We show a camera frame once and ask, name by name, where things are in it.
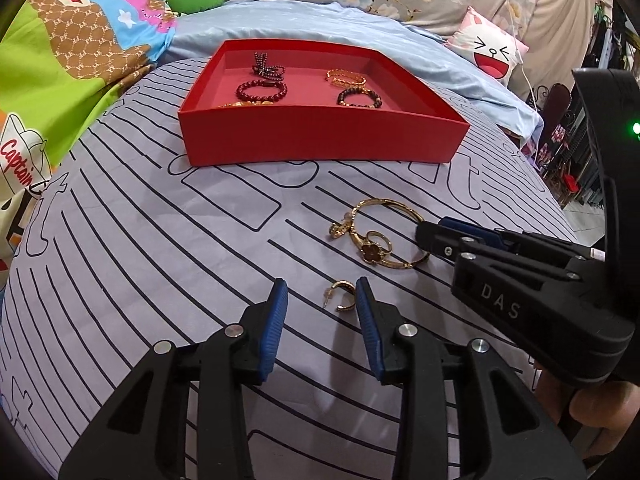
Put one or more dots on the red cardboard box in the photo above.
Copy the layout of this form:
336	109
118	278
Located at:
320	135

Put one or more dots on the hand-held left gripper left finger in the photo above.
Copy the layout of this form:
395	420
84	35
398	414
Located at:
272	330

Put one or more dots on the cartoon monkey blanket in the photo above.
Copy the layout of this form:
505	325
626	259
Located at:
65	60

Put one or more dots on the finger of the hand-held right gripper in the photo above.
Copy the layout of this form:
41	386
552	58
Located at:
470	228
440	240

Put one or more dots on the thin gold charm bangle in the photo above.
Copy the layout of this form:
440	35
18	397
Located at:
372	254

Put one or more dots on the person's right hand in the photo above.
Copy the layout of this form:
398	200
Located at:
605	405

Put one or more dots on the hanging clothes rack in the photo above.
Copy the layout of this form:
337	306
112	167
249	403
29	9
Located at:
607	35

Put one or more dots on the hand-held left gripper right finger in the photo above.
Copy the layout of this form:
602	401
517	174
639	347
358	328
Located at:
369	330

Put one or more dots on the gold hoop earring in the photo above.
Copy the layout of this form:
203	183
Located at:
347	305

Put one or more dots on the light blue sheet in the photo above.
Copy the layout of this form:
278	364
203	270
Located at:
300	25

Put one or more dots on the dark ornate chair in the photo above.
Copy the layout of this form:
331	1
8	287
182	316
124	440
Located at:
555	115

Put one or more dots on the pink cat face pillow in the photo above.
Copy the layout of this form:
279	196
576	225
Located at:
490	50

